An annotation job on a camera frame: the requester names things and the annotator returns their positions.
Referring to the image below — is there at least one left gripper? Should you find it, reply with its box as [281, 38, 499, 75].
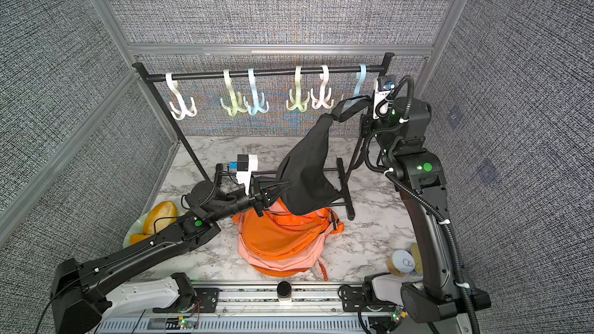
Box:
[209, 176, 289, 225]

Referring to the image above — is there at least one orange sling bag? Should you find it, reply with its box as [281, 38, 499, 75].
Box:
[252, 264, 329, 281]
[232, 200, 344, 261]

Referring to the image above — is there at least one black sling bag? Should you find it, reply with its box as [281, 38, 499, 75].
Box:
[276, 95, 372, 216]

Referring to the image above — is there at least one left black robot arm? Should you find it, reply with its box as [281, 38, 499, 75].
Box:
[49, 177, 291, 333]

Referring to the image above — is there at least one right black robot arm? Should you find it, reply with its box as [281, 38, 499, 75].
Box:
[366, 97, 491, 333]

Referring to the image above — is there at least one light blue hook far right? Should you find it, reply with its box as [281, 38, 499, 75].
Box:
[344, 64, 367, 108]

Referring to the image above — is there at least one light blue hook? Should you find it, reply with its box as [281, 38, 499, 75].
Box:
[244, 68, 269, 116]
[344, 64, 367, 108]

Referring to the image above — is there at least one pale green hook right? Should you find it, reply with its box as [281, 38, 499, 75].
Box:
[286, 66, 310, 113]

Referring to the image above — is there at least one pale green hook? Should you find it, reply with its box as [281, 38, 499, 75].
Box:
[220, 70, 248, 117]
[286, 66, 310, 113]

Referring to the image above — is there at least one white hook right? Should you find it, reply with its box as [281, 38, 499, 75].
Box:
[310, 65, 334, 110]

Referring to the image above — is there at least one white hook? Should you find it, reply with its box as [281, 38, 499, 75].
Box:
[310, 65, 334, 110]
[166, 73, 197, 121]

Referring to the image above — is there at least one pink sling bag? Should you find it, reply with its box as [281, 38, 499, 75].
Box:
[238, 236, 327, 271]

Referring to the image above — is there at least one light blue hook centre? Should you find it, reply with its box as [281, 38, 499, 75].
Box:
[244, 68, 269, 116]

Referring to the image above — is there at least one white hook far left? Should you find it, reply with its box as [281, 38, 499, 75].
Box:
[166, 73, 197, 121]

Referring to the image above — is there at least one black garment rack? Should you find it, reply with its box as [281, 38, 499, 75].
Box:
[131, 52, 395, 221]

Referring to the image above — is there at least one pale green plate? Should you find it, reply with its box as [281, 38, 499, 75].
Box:
[122, 213, 148, 248]

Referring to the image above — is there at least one orange fruit piece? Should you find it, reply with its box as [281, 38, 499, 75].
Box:
[129, 233, 151, 245]

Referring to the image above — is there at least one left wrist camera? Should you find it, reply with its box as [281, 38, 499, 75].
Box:
[228, 154, 258, 196]

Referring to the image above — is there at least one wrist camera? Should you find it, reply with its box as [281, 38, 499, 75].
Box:
[228, 154, 258, 196]
[372, 75, 396, 120]

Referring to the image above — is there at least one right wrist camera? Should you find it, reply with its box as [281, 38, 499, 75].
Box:
[372, 75, 396, 120]

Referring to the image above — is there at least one black knob on rail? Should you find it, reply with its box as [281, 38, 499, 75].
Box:
[276, 281, 292, 302]

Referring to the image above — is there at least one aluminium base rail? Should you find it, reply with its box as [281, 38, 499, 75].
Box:
[94, 281, 472, 334]

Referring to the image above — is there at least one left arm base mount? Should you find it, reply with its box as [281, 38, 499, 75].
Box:
[153, 272, 220, 313]

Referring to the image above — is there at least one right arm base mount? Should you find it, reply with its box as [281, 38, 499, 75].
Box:
[337, 272, 405, 333]

